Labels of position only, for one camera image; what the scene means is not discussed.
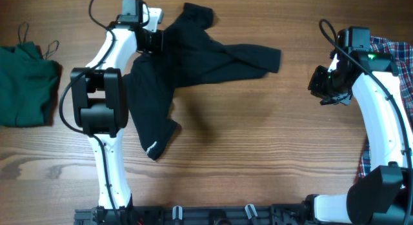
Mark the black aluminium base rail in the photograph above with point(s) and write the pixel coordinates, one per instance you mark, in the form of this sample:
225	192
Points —
249	214

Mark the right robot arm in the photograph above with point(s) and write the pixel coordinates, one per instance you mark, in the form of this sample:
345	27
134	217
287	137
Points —
383	196

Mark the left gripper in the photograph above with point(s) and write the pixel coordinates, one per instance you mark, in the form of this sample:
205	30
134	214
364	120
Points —
161	44

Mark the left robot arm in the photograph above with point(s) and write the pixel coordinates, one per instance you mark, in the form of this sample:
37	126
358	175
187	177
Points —
100	107

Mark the black polo shirt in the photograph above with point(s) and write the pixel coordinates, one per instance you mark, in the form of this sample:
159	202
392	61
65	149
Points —
189	57

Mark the red blue plaid shirt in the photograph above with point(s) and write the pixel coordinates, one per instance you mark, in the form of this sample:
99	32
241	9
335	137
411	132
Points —
402	52

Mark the green drawstring bag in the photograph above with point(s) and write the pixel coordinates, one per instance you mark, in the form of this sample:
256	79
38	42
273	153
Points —
29	83

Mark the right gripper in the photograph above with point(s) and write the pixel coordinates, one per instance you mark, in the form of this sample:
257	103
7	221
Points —
315	89

